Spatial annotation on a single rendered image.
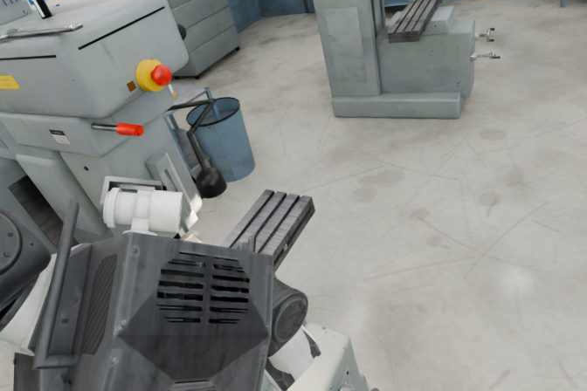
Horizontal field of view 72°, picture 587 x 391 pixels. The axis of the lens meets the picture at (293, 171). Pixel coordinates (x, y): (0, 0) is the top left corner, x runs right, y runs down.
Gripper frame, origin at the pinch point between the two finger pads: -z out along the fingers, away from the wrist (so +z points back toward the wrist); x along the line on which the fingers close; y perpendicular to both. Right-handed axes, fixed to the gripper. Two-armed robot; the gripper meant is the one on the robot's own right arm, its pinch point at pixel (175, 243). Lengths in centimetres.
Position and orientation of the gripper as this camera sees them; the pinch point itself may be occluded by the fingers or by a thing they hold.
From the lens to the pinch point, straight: 126.2
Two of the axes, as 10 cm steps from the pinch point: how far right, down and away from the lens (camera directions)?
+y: 2.3, 8.0, 5.6
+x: -6.7, 5.4, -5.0
